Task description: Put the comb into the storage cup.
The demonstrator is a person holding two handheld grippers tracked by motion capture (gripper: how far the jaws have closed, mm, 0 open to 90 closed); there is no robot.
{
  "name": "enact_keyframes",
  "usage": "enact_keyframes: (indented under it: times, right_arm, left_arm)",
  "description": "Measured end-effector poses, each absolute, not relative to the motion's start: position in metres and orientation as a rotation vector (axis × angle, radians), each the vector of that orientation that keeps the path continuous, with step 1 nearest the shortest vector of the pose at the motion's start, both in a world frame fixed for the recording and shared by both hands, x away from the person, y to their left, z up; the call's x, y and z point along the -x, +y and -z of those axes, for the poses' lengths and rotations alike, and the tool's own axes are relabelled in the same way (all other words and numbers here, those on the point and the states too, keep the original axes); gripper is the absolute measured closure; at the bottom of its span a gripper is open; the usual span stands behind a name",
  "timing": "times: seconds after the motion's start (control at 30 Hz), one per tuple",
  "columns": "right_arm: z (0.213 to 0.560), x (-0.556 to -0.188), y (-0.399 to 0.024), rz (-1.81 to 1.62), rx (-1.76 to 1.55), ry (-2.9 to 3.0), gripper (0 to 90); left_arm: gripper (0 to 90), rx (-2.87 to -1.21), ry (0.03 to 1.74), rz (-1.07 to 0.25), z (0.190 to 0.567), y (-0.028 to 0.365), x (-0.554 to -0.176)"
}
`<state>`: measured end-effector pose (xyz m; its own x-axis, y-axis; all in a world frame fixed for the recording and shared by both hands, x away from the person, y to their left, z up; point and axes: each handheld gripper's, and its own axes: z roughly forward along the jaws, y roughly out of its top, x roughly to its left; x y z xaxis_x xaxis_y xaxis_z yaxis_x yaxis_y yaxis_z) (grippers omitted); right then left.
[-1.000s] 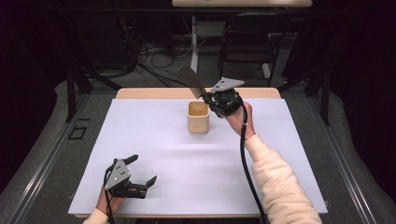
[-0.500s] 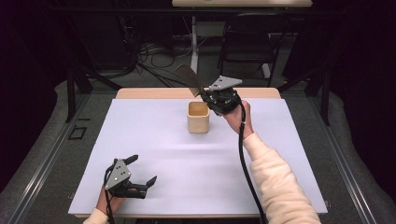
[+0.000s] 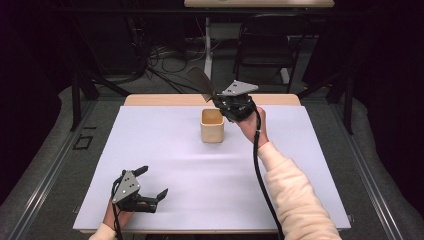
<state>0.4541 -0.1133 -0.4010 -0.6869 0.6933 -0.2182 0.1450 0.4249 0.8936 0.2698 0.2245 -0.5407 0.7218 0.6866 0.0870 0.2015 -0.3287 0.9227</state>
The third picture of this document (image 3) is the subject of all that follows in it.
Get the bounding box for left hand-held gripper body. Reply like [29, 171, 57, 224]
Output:
[111, 169, 159, 215]

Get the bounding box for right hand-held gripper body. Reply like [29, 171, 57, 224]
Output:
[218, 79, 260, 123]

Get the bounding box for beige square cup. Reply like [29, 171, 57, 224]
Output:
[199, 107, 225, 144]

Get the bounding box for person's right hand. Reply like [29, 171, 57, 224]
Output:
[234, 106, 270, 150]

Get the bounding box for person's left hand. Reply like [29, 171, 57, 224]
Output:
[102, 199, 135, 232]

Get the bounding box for white table mat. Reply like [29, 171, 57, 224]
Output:
[72, 105, 352, 232]

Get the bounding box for white desk leg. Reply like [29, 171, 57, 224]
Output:
[202, 16, 215, 86]

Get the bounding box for white desk foot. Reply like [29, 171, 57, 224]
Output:
[279, 67, 291, 85]

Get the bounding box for wooden table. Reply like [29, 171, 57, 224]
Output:
[79, 93, 345, 235]

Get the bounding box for black folding chair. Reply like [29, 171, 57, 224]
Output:
[232, 12, 313, 95]

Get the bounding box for black metal stand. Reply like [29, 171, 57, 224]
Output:
[67, 70, 132, 133]
[295, 70, 355, 136]

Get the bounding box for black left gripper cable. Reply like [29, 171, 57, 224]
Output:
[110, 177, 124, 240]

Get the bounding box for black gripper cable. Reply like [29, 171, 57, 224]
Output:
[251, 107, 286, 240]
[110, 177, 124, 240]

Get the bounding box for tangle of floor cables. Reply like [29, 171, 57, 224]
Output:
[125, 15, 219, 95]

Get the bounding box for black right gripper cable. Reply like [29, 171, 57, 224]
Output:
[251, 107, 286, 240]

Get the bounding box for grey metal floor rail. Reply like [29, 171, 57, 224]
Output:
[5, 99, 98, 240]
[327, 99, 406, 240]

